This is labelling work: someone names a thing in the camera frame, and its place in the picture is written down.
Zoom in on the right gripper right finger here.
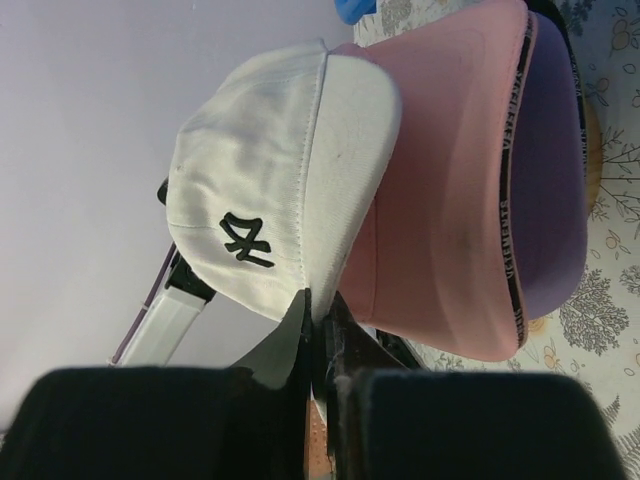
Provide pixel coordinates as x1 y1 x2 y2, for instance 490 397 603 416
319 297 626 479

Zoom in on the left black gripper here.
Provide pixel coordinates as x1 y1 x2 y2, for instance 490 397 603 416
156 178 169 205

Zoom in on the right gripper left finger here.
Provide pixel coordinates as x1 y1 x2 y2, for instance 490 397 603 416
1 290 311 479

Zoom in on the white cloth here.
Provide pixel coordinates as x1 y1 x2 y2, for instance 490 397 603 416
166 39 402 321

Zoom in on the pink baseball cap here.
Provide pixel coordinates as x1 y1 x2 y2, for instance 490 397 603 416
339 1 538 362

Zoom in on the purple baseball cap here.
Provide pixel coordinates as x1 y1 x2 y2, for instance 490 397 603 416
511 13 587 319

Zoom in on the wooden hat stand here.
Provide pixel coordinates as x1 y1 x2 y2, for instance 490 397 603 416
584 100 603 213

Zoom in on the black baseball cap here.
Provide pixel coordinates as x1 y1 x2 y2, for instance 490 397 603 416
526 1 588 183

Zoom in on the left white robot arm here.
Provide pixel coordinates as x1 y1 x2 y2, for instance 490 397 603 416
108 244 216 367

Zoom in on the floral table mat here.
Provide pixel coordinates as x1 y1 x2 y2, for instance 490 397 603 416
352 0 640 461

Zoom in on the blue plastic bin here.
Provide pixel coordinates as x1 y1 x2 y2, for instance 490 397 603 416
334 0 378 26

